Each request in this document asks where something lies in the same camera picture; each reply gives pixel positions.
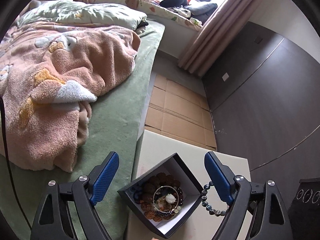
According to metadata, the grey-green stone bead bracelet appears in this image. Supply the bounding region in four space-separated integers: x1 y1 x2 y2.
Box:
201 180 230 217

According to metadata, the black jewelry box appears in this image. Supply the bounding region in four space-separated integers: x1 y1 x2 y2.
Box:
118 153 202 239

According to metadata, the green bed sheet mattress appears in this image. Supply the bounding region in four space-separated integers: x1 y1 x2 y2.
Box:
1 20 165 239

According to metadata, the flattened cardboard sheet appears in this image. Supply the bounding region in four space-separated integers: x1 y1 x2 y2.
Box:
145 74 217 150

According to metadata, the dark grey wardrobe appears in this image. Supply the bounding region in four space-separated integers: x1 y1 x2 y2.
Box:
202 22 319 206

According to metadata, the pink fleece blanket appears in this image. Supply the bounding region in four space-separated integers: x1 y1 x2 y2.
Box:
1 22 140 172

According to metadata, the brown curtain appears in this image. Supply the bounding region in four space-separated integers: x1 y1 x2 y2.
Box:
178 0 262 77

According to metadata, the grey pillow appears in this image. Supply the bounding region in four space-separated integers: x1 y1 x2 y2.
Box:
184 2 217 24

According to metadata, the green patterned quilt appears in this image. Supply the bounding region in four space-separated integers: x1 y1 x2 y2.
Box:
17 0 149 30

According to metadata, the window seat patterned cushion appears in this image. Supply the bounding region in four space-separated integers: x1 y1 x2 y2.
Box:
93 0 202 31

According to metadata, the black bag on sill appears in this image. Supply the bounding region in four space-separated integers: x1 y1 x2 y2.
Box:
159 0 188 8

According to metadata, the brown wooden bead bracelet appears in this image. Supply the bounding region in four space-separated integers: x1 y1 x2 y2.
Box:
138 172 186 222

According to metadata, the black cable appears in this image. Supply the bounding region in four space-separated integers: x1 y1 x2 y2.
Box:
0 96 33 230

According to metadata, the white wall socket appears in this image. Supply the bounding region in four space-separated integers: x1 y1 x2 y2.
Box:
222 73 229 82

